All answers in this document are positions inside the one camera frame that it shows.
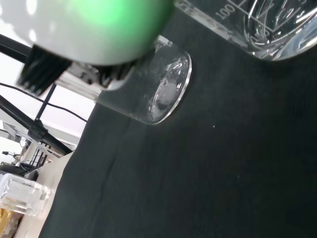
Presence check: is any black tripod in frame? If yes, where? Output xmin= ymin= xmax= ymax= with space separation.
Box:
xmin=0 ymin=33 xmax=76 ymax=156

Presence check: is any thin black room cable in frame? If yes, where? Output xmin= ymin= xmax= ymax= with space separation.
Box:
xmin=0 ymin=83 xmax=89 ymax=122

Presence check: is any aluminium profile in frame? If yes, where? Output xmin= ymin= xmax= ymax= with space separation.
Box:
xmin=55 ymin=61 xmax=103 ymax=103

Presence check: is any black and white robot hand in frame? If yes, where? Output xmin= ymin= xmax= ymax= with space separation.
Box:
xmin=0 ymin=0 xmax=174 ymax=97

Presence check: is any clear plastic box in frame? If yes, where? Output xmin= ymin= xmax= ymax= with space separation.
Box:
xmin=0 ymin=173 xmax=54 ymax=218

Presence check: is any black bench cloth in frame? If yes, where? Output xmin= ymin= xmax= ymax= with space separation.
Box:
xmin=39 ymin=0 xmax=317 ymax=238

